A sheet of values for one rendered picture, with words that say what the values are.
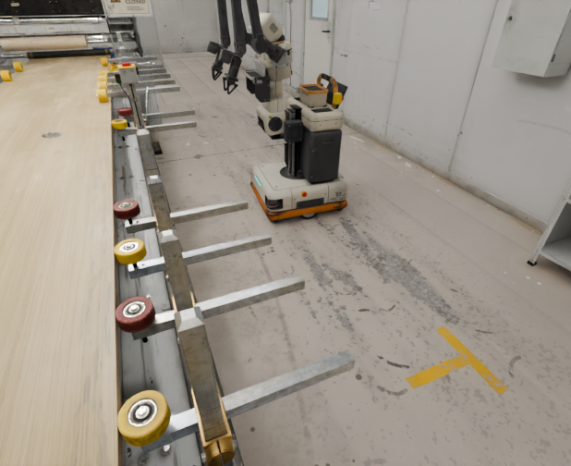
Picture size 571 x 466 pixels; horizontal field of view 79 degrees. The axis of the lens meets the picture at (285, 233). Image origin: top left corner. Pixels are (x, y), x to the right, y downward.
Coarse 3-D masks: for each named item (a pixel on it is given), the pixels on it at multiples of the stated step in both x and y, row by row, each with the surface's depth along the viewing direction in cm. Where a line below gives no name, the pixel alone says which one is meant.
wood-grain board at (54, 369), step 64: (64, 64) 350; (0, 128) 182; (64, 128) 182; (0, 192) 123; (64, 192) 123; (0, 256) 93; (64, 256) 93; (0, 320) 75; (64, 320) 75; (0, 384) 62; (64, 384) 62; (0, 448) 54; (64, 448) 54
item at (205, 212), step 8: (240, 200) 132; (200, 208) 127; (208, 208) 127; (216, 208) 127; (224, 208) 128; (232, 208) 130; (240, 208) 131; (248, 208) 132; (176, 216) 123; (184, 216) 124; (192, 216) 125; (200, 216) 126; (208, 216) 128; (128, 224) 118; (136, 224) 118; (144, 224) 119; (152, 224) 120; (128, 232) 118
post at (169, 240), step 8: (160, 232) 66; (168, 232) 66; (176, 232) 67; (160, 240) 65; (168, 240) 65; (176, 240) 65; (168, 248) 65; (176, 248) 66; (168, 256) 66; (176, 256) 67; (168, 264) 67; (176, 264) 68; (184, 264) 69; (168, 272) 68; (176, 272) 69; (184, 272) 70; (176, 280) 70; (184, 280) 71; (176, 288) 71; (184, 288) 72; (176, 296) 72; (184, 296) 73; (176, 304) 73; (184, 304) 74; (192, 304) 75
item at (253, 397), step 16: (304, 368) 72; (320, 368) 72; (336, 368) 72; (352, 368) 75; (272, 384) 69; (288, 384) 69; (304, 384) 71; (224, 400) 66; (240, 400) 66; (256, 400) 67; (272, 400) 69; (176, 416) 64; (192, 416) 64; (176, 432) 62; (192, 432) 64; (144, 448) 60
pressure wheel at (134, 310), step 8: (120, 304) 78; (128, 304) 78; (136, 304) 78; (144, 304) 78; (152, 304) 78; (120, 312) 76; (128, 312) 76; (136, 312) 76; (144, 312) 76; (152, 312) 77; (120, 320) 74; (128, 320) 74; (136, 320) 74; (144, 320) 75; (152, 320) 77; (120, 328) 76; (128, 328) 74; (136, 328) 75; (144, 328) 76
